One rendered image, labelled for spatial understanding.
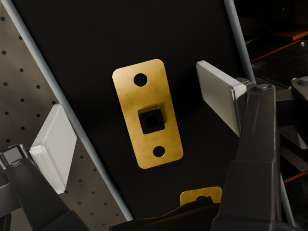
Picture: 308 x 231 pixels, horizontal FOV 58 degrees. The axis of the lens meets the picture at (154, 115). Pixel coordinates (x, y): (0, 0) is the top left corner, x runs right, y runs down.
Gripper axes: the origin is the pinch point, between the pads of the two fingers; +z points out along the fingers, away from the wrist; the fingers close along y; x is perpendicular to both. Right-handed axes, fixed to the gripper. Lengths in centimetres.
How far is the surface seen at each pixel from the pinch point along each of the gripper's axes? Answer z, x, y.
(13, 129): 48, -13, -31
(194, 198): 1.7, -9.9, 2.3
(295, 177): 23.4, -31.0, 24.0
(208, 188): 1.8, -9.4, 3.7
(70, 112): 1.7, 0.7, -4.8
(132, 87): 2.0, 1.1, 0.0
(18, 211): 115, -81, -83
